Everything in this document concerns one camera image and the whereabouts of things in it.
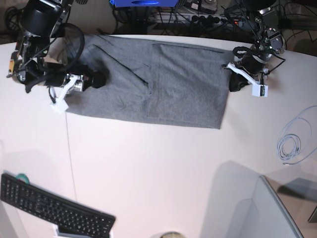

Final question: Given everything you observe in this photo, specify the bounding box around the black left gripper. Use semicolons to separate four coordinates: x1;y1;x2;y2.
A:
229;46;272;92

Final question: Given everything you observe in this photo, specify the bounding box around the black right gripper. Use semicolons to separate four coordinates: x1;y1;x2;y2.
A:
25;63;106;93

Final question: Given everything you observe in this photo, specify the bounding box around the grey t-shirt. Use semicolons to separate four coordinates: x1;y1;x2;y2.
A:
66;35;233;129

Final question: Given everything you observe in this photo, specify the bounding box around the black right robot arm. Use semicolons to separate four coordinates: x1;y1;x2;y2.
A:
8;0;106;93

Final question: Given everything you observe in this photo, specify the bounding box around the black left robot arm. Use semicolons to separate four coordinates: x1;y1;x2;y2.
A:
222;0;286;97

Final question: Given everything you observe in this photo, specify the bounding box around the white power strip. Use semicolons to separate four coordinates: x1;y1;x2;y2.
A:
188;14;231;28

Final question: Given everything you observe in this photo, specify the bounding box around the blue box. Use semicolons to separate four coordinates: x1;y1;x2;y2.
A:
109;0;178;7

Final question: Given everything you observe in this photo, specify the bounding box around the green tape roll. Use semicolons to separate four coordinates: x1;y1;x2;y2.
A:
15;174;30;184

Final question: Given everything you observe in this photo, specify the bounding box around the black computer keyboard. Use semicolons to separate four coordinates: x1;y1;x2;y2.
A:
0;174;116;238

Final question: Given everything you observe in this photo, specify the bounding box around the round metallic can top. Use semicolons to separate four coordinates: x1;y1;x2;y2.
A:
159;231;185;238

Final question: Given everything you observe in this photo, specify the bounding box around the coiled white cable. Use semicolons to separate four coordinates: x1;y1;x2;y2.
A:
276;106;317;166

